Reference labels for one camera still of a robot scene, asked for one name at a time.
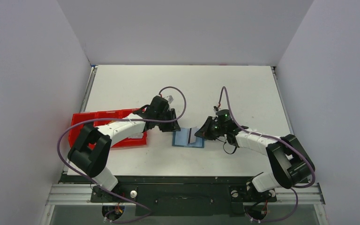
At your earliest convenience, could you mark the blue leather card holder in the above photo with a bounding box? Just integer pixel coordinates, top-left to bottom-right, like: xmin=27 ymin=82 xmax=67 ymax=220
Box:
xmin=172 ymin=127 xmax=204 ymax=148

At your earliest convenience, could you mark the red plastic compartment tray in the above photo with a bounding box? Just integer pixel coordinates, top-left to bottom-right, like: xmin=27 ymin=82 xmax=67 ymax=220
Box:
xmin=68 ymin=108 xmax=148 ymax=149

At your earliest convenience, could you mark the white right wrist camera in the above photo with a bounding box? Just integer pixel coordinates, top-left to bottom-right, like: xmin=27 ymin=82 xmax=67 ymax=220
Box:
xmin=164 ymin=95 xmax=174 ymax=104

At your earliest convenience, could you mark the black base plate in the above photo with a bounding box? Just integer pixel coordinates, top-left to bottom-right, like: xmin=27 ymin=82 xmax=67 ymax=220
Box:
xmin=59 ymin=175 xmax=308 ymax=218

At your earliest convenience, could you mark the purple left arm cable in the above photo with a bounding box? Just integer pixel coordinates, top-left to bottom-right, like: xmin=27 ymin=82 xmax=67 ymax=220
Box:
xmin=218 ymin=86 xmax=316 ymax=189

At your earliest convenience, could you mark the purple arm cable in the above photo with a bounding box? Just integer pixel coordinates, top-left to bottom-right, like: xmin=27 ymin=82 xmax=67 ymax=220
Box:
xmin=218 ymin=86 xmax=316 ymax=189
xmin=57 ymin=86 xmax=188 ymax=187

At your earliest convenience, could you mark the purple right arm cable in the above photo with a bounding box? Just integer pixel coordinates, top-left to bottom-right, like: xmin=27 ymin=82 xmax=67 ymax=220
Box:
xmin=57 ymin=86 xmax=188 ymax=187

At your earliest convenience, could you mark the aluminium frame rail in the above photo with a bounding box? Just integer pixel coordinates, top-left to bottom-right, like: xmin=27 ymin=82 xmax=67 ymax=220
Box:
xmin=46 ymin=184 xmax=325 ymax=206

